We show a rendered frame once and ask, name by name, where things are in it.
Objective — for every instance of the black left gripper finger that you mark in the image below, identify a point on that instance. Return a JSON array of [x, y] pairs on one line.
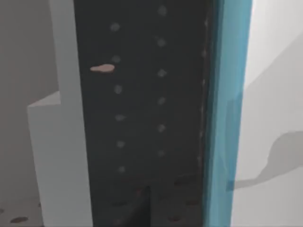
[[140, 212]]

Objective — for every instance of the dark pierced cabinet panel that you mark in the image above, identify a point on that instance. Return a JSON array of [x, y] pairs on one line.
[[142, 94]]

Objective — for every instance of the grey pierced drawer inside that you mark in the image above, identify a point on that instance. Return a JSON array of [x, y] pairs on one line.
[[16, 215]]

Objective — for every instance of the light blue rack panel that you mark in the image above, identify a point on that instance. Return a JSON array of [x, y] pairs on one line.
[[225, 94]]

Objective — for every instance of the pale grey cabinet wall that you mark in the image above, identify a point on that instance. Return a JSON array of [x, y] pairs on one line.
[[59, 142]]

